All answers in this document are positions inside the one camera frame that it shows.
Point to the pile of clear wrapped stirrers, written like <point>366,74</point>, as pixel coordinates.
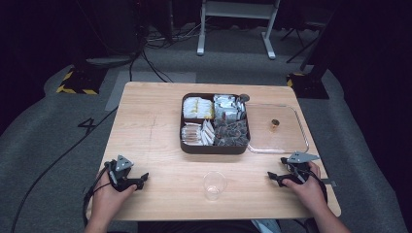
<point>191,134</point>

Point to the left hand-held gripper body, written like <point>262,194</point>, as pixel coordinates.
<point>120,163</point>

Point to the person's dark clothing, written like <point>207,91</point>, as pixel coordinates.
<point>194,227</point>

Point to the small grey round capsule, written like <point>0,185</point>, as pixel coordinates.
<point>244,97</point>

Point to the row of white sachets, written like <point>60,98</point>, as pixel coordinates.
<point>207,132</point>

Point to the person's left hand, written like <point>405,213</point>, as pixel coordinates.
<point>107,204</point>

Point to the white metal desk frame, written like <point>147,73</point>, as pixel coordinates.
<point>238,9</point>

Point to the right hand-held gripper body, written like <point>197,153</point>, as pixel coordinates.
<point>299,158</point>

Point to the pile of silver packets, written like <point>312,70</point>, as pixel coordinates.
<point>226,106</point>

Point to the yellow black striped stand base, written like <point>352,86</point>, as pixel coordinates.
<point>81,82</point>
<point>307,86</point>

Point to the brown compartment tray box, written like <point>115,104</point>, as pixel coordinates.
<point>184,149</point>

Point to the pile of white yellow packets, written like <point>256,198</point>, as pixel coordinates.
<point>197,108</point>

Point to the person's right hand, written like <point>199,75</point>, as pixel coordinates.
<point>309,192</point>

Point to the black tripod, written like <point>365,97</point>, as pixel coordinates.
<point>299,39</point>

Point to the clear lid with brown knob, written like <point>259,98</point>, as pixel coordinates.
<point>285,139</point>

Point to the clear plastic cup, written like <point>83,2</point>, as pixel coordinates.
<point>214,186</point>

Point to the pile of dark patterned packets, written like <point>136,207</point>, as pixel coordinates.
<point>231,132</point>

